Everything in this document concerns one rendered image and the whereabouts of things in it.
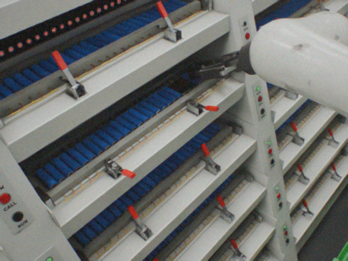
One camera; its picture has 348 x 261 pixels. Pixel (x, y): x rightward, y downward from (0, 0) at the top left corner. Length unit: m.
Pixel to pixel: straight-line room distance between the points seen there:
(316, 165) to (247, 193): 0.47
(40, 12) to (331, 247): 1.46
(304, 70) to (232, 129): 0.58
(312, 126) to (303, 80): 0.91
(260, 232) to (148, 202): 0.53
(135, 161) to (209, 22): 0.38
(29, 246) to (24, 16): 0.40
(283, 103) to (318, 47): 0.70
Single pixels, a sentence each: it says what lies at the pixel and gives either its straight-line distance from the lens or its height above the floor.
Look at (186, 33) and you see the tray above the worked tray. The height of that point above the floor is 1.12.
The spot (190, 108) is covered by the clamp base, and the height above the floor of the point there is 0.94.
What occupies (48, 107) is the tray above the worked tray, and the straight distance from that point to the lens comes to 0.67.
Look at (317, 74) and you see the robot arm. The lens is 0.53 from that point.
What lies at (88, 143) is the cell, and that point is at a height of 0.98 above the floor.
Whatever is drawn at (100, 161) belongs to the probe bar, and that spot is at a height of 0.96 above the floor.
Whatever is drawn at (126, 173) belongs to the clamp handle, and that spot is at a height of 0.95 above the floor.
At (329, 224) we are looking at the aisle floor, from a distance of 1.78.
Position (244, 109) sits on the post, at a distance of 1.03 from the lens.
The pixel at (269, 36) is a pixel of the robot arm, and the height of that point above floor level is 1.15.
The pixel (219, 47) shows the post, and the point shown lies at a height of 1.03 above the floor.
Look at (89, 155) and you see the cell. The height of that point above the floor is 0.97.
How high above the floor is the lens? 1.32
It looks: 29 degrees down
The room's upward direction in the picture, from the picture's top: 19 degrees counter-clockwise
